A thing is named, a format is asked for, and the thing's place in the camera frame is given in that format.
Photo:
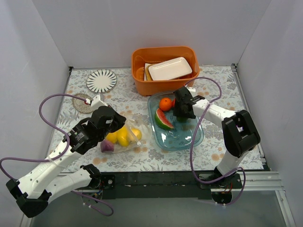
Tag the brown speckled plate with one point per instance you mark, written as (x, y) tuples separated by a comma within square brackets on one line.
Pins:
[(80, 105)]

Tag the yellow lemon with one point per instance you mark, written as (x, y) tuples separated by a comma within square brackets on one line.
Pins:
[(112, 137)]

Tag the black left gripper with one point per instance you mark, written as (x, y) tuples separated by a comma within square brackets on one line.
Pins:
[(116, 121)]

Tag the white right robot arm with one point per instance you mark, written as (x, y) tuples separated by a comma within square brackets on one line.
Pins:
[(240, 134)]

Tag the white rectangular tray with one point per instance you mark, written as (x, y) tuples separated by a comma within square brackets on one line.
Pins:
[(168, 70)]

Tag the purple sweet potato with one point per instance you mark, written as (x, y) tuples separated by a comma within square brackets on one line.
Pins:
[(107, 146)]

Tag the clear blue glass tray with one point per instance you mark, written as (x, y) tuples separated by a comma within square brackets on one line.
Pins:
[(178, 138)]

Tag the orange mandarin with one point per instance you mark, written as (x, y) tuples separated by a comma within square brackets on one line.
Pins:
[(165, 104)]

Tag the clear zip top bag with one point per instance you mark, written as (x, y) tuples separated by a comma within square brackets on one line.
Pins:
[(132, 135)]

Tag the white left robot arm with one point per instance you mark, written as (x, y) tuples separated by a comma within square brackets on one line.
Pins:
[(34, 191)]

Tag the orange plastic basin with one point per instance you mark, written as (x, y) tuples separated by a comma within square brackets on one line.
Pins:
[(143, 57)]

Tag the watermelon slice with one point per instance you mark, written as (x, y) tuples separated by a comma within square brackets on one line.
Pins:
[(162, 121)]

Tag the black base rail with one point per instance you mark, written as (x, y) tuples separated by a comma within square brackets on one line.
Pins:
[(143, 185)]

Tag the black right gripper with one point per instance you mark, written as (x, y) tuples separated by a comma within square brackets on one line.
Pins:
[(181, 109)]

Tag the green pepper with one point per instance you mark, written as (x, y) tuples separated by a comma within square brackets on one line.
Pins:
[(182, 119)]

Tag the yellow mango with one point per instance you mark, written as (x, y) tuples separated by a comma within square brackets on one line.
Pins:
[(122, 137)]

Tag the yellow pear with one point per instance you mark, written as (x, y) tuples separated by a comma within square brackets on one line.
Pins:
[(137, 133)]

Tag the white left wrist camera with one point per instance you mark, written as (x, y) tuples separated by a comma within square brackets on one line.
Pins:
[(95, 102)]

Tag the blue striped white plate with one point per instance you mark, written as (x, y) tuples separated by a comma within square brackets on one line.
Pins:
[(101, 81)]

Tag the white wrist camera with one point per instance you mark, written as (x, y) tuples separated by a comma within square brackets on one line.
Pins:
[(191, 90), (95, 102)]

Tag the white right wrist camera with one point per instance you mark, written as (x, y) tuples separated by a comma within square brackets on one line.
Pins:
[(191, 90)]

